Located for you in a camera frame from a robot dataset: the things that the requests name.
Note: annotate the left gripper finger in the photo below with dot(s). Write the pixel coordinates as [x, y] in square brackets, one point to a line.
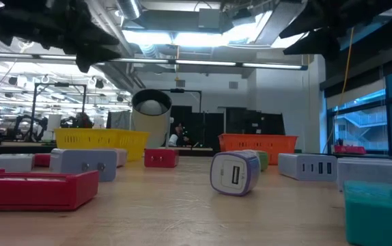
[86, 34]
[88, 56]

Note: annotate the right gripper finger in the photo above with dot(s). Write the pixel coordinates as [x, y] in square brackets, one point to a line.
[322, 46]
[310, 26]

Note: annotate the yellow plastic basket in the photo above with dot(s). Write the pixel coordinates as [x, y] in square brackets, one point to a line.
[97, 140]

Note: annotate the pale pink wall charger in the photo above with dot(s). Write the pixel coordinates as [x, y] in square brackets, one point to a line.
[122, 158]

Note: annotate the orange plastic basket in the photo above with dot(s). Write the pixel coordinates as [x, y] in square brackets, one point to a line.
[250, 145]

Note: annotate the lavender multiport wall charger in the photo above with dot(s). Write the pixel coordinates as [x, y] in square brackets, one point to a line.
[295, 165]

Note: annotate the red cube wall charger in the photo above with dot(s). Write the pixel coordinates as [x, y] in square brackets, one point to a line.
[162, 159]

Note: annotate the green wall charger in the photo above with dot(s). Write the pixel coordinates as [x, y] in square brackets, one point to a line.
[263, 160]

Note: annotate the white rectangular charger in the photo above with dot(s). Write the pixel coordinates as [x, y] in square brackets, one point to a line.
[10, 163]

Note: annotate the purple-edged white USB cube charger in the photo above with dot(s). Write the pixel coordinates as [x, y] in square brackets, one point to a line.
[233, 174]

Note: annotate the teal rectangular box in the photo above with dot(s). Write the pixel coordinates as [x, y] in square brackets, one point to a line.
[380, 215]

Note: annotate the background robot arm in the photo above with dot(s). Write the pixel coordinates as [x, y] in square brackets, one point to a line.
[40, 124]

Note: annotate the grey fabric cover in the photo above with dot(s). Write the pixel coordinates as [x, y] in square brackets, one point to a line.
[119, 120]

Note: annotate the grey ceiling box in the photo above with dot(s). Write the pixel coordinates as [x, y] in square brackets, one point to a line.
[209, 18]

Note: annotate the black partition panel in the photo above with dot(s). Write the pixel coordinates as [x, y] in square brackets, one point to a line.
[250, 119]
[209, 126]

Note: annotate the red storage bin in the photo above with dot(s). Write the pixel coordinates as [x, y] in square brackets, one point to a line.
[349, 150]

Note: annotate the long linear ceiling light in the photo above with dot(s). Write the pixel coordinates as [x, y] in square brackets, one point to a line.
[203, 63]

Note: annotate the person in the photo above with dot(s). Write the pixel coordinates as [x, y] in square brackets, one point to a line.
[173, 140]

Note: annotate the flat rectangular box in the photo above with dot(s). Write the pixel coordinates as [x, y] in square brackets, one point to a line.
[28, 193]

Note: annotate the black metal gantry frame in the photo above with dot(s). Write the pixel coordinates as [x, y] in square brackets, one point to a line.
[177, 90]
[59, 84]

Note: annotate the silver ventilation duct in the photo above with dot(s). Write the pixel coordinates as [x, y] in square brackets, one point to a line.
[129, 8]

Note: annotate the black window frame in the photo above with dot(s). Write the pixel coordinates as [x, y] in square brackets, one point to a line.
[391, 112]

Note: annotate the grey wall vent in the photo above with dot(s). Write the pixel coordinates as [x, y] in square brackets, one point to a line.
[180, 83]
[233, 85]

